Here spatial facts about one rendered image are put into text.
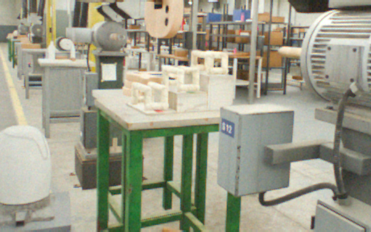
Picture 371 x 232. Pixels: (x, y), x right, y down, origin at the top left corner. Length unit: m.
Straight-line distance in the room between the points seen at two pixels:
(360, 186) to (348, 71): 0.27
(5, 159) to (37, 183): 0.12
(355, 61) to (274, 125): 0.23
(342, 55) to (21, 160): 0.96
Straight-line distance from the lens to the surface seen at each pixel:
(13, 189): 1.38
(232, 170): 0.94
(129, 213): 1.77
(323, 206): 0.96
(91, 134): 3.52
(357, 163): 0.93
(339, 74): 0.95
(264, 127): 0.94
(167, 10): 1.85
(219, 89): 1.93
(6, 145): 1.36
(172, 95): 1.87
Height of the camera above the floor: 1.29
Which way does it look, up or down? 7 degrees down
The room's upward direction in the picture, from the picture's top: 3 degrees clockwise
